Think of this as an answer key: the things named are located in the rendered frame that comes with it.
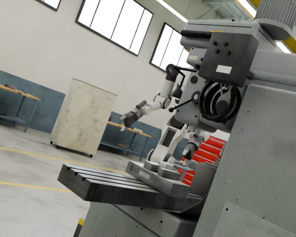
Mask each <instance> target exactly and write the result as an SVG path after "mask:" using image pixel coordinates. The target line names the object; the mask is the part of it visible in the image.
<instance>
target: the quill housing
mask: <svg viewBox="0 0 296 237"><path fill-rule="evenodd" d="M205 85H206V84H205V79H203V78H202V77H200V76H198V71H197V73H196V72H190V74H189V77H188V80H187V83H186V85H185V88H184V91H183V93H182V96H181V99H180V101H179V105H180V104H182V103H184V102H186V101H188V100H190V99H191V96H192V94H193V93H194V92H196V91H200V92H201V90H202V89H203V87H204V86H205ZM210 88H211V86H209V88H208V89H207V90H206V92H205V94H204V97H205V96H206V94H207V92H208V91H209V90H210ZM200 115H201V113H200V110H199V105H196V104H194V103H192V101H191V102H189V103H187V104H184V105H182V106H180V107H178V108H177V109H176V112H175V115H174V117H175V119H176V120H177V121H180V122H182V123H185V124H189V125H192V126H194V127H197V128H199V129H201V130H203V131H206V132H209V133H214V132H216V131H217V129H216V128H213V127H211V126H209V125H207V124H205V123H203V122H201V121H200Z"/></svg>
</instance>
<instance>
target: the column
mask: <svg viewBox="0 0 296 237"><path fill-rule="evenodd" d="M193 237H296V92H292V91H287V90H282V89H277V88H272V87H265V86H261V85H255V84H250V85H248V87H247V90H246V93H245V95H244V98H243V101H242V103H241V106H240V109H239V111H238V114H237V117H236V120H235V122H234V125H233V128H232V131H231V133H230V136H229V138H228V141H227V144H226V147H225V150H224V152H223V155H222V158H221V161H220V163H219V166H218V169H217V171H216V174H215V177H214V179H213V182H212V185H211V188H210V191H209V193H208V196H207V198H206V201H205V204H204V206H203V210H202V212H201V215H200V218H199V220H198V223H197V226H196V228H195V231H194V234H193Z"/></svg>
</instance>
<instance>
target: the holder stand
mask: <svg viewBox="0 0 296 237"><path fill-rule="evenodd" d="M217 169H218V166H217V165H215V164H213V163H208V162H204V163H202V162H199V163H198V166H197V169H196V171H195V174H194V176H193V179H192V182H191V185H190V190H191V191H193V192H195V193H197V194H200V195H202V196H206V195H207V194H208V193H209V191H210V188H211V185H212V182H213V179H214V177H215V174H216V171H217Z"/></svg>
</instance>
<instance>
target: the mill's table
mask: <svg viewBox="0 0 296 237"><path fill-rule="evenodd" d="M57 180H58V181H59V182H60V183H61V184H63V185H64V186H65V187H67V188H68V189H69V190H71V191H72V192H73V193H75V194H76V195H77V196H79V197H80V198H81V199H83V200H84V201H90V202H99V203H107V204H116V205H128V206H137V207H146V208H154V209H164V210H173V211H181V212H182V211H184V210H186V209H188V208H190V207H192V206H194V205H196V204H198V203H199V202H200V201H201V200H202V199H203V198H204V196H202V195H200V194H197V193H195V192H193V191H191V190H189V192H188V195H187V198H186V199H185V198H179V197H170V196H167V195H166V194H164V193H162V192H160V191H158V190H156V189H155V188H153V187H151V186H149V185H148V184H146V183H144V182H142V181H141V180H139V179H137V178H135V177H130V176H125V175H120V174H114V173H109V172H104V171H99V170H94V169H89V168H84V167H79V166H73V165H68V164H63V166H62V168H61V171H60V173H59V176H58V179H57Z"/></svg>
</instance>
